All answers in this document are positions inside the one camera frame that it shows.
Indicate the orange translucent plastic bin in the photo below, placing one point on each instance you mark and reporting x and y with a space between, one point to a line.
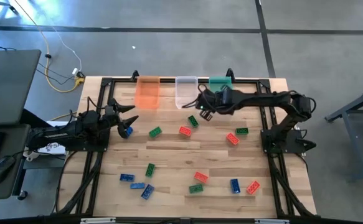
147 99

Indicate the red toy building block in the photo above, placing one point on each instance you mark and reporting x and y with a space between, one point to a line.
185 131
232 138
253 187
201 177

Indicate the white mug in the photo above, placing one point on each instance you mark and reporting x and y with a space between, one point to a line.
30 154

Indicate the black caster wheel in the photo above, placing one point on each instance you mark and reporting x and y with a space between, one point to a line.
22 195

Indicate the grey metal table frame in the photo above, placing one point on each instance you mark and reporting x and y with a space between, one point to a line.
354 146

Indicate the white printed paper box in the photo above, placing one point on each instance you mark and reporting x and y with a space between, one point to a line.
55 148

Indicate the black computer mouse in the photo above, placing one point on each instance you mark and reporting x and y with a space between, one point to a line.
2 169

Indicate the clear translucent plastic bin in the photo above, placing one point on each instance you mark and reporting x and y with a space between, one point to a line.
185 93

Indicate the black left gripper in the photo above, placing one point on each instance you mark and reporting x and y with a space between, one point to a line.
114 113

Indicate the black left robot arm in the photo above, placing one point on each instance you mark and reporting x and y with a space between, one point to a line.
59 134

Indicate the black desk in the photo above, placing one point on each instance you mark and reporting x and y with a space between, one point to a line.
0 193

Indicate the black aluminium table frame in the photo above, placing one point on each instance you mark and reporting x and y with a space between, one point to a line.
168 80

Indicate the black pointed base bracket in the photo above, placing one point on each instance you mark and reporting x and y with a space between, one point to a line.
307 144

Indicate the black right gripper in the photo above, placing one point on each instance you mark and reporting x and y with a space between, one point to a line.
214 101

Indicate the green toy building block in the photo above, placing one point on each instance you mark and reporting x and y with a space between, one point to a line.
155 132
196 188
242 131
150 170
193 121

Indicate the blue toy building block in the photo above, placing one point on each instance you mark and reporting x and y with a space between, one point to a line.
147 191
235 186
137 185
127 177
129 131

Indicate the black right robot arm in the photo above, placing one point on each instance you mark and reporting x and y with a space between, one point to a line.
262 99

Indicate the teal translucent plastic bin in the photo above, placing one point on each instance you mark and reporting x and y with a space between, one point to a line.
218 82

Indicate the white table edge clamp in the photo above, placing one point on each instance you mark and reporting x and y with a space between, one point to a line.
271 221
97 221

